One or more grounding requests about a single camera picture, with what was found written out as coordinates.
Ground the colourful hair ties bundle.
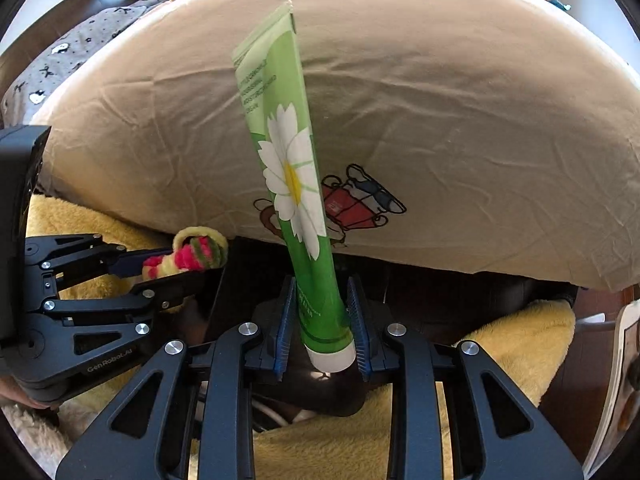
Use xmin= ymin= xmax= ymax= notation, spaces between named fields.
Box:
xmin=141 ymin=225 xmax=229 ymax=282

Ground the green daisy cream tube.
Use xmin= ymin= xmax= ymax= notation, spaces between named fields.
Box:
xmin=232 ymin=1 xmax=356 ymax=373

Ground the magazine on floor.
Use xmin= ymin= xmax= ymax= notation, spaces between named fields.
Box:
xmin=582 ymin=300 xmax=639 ymax=479

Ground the yellow fluffy rug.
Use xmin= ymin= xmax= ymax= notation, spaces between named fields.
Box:
xmin=27 ymin=195 xmax=575 ymax=479

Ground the grey patterned duvet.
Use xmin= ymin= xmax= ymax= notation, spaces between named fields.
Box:
xmin=1 ymin=0 xmax=168 ymax=127

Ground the beige cartoon blanket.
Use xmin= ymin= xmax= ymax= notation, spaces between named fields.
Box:
xmin=35 ymin=0 xmax=639 ymax=290

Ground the dark wooden headboard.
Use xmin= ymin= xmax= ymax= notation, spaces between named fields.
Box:
xmin=1 ymin=0 xmax=138 ymax=94

